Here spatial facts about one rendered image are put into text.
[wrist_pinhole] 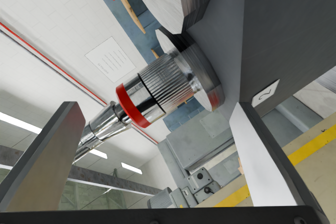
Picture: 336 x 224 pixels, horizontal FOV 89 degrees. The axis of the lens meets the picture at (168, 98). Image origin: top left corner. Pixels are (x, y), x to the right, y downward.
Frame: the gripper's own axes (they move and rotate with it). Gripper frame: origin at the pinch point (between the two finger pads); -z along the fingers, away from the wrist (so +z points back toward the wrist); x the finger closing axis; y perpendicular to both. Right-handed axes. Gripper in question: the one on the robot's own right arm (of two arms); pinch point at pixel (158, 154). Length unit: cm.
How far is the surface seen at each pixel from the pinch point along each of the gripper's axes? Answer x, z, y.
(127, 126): 2.9, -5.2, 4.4
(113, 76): 139, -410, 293
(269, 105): -10.2, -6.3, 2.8
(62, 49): 229, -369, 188
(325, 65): -14.7, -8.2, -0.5
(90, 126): 6.0, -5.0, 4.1
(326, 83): -27.2, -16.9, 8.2
